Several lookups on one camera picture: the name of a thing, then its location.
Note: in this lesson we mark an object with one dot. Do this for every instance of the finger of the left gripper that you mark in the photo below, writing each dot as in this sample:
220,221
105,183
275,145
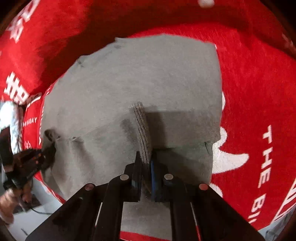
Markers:
48,156

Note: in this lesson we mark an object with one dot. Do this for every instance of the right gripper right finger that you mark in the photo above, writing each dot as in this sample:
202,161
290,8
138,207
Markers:
197,212

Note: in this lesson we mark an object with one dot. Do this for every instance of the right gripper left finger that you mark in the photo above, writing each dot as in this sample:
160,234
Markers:
93,212

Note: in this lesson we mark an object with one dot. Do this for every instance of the grey knit garment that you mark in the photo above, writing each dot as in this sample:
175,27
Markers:
133,96

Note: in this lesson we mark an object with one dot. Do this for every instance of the person's left hand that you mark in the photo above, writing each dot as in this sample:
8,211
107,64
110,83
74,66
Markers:
11,198

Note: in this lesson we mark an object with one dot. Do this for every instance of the white floral quilt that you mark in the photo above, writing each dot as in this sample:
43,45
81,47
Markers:
12,116

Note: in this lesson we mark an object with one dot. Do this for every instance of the red wedding bedspread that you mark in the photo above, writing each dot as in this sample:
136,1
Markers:
254,160

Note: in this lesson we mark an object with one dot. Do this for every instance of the red wedding pillow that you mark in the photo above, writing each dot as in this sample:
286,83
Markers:
92,18

